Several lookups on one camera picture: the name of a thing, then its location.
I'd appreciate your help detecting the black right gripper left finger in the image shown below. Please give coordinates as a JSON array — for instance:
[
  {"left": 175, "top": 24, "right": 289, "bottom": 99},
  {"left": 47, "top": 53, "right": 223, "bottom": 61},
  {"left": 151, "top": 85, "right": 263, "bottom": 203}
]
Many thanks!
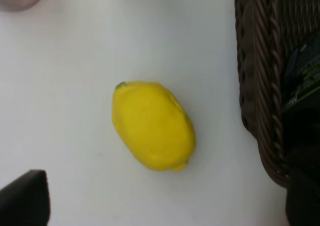
[{"left": 0, "top": 169, "right": 50, "bottom": 226}]

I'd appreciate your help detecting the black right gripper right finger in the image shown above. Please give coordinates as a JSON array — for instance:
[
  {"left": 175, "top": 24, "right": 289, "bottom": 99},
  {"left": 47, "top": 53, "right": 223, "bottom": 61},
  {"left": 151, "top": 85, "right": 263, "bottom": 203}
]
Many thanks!
[{"left": 285, "top": 148, "right": 320, "bottom": 226}]

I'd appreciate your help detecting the black pump bottle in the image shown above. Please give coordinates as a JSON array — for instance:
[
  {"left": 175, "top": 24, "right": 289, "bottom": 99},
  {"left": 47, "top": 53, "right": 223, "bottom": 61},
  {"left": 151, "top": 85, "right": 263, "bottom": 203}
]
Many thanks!
[{"left": 281, "top": 31, "right": 320, "bottom": 151}]

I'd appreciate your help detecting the yellow lemon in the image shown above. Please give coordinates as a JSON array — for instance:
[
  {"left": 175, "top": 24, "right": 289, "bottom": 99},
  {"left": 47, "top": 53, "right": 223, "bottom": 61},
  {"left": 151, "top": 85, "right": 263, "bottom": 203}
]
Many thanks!
[{"left": 111, "top": 81, "right": 196, "bottom": 172}]

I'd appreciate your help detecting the dark brown wicker basket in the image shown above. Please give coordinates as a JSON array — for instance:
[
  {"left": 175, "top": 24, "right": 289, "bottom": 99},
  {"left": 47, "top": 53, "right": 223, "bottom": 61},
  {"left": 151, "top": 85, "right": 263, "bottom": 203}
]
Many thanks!
[{"left": 234, "top": 0, "right": 320, "bottom": 188}]

